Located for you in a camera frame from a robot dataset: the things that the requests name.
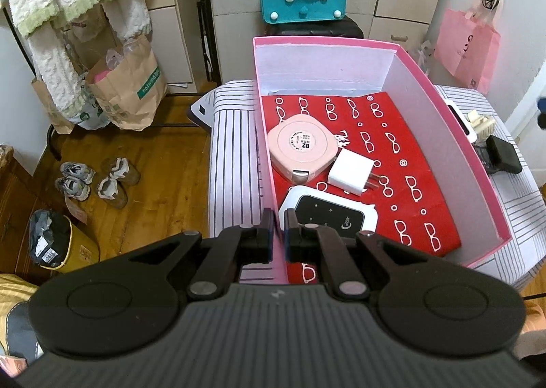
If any white black wifi router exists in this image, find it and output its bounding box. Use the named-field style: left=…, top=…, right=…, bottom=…
left=278, top=185, right=378, bottom=237

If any cream yellow hair claw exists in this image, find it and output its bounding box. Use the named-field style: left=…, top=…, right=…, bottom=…
left=466, top=110, right=496, bottom=142

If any black rectangular power bank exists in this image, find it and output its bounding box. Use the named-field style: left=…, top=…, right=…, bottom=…
left=486, top=136, right=523, bottom=174

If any white usb wall charger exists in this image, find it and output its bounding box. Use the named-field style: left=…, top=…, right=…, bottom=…
left=327, top=149, right=381, bottom=196

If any pink round tape measure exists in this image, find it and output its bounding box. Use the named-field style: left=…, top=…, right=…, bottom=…
left=268, top=114, right=339, bottom=184

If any pink cardboard storage box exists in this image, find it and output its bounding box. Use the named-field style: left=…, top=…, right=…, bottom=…
left=254, top=37, right=511, bottom=267

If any black phone battery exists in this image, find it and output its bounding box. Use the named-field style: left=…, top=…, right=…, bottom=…
left=473, top=145, right=497, bottom=175

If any pink paper shopping bag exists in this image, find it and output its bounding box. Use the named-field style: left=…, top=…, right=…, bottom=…
left=434, top=0, right=503, bottom=95

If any yellow trash bin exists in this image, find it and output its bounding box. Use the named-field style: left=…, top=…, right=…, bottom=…
left=29, top=209, right=100, bottom=273

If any brown paper bag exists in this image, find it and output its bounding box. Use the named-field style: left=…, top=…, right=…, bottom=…
left=86, top=36, right=168, bottom=131

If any black hard suitcase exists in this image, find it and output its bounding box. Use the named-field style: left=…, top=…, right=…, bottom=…
left=265, top=16, right=364, bottom=39

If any beige wooden wardrobe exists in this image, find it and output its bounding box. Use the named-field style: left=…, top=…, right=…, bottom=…
left=136, top=0, right=454, bottom=95

